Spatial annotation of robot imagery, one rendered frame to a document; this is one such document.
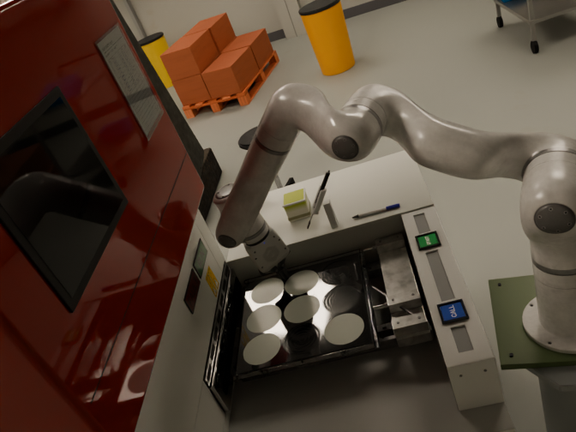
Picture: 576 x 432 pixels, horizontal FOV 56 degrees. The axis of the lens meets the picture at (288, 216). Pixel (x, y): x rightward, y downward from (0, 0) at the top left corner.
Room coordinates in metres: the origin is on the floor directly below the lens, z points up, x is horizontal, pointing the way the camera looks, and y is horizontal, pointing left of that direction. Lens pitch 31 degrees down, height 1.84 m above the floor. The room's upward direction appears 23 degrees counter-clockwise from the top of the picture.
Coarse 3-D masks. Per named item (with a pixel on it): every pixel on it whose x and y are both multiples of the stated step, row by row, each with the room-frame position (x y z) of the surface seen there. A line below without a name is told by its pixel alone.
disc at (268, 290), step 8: (264, 280) 1.28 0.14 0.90; (272, 280) 1.27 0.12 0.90; (280, 280) 1.25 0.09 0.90; (256, 288) 1.26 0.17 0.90; (264, 288) 1.25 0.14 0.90; (272, 288) 1.23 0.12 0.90; (280, 288) 1.22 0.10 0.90; (256, 296) 1.23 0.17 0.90; (264, 296) 1.21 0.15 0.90; (272, 296) 1.20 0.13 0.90
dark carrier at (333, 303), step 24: (336, 264) 1.22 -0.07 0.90; (336, 288) 1.12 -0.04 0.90; (360, 288) 1.08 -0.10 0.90; (336, 312) 1.04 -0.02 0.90; (360, 312) 1.00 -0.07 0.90; (288, 336) 1.02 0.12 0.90; (312, 336) 0.99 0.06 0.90; (360, 336) 0.93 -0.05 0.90; (240, 360) 1.01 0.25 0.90; (288, 360) 0.95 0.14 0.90
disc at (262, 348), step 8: (256, 336) 1.07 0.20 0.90; (264, 336) 1.06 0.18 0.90; (272, 336) 1.05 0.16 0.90; (248, 344) 1.06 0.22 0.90; (256, 344) 1.04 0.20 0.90; (264, 344) 1.03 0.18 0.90; (272, 344) 1.02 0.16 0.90; (248, 352) 1.03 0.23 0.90; (256, 352) 1.01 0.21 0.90; (264, 352) 1.00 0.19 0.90; (272, 352) 0.99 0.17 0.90; (248, 360) 1.00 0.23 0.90; (256, 360) 0.99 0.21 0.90; (264, 360) 0.98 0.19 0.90
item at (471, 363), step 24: (408, 216) 1.21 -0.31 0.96; (432, 216) 1.17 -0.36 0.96; (432, 264) 1.00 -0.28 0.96; (456, 264) 0.96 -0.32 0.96; (432, 288) 0.92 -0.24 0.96; (456, 288) 0.89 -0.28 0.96; (432, 312) 0.85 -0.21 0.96; (456, 336) 0.76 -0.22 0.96; (480, 336) 0.74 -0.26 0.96; (456, 360) 0.71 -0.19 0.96; (480, 360) 0.68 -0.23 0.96; (456, 384) 0.70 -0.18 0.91; (480, 384) 0.69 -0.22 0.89
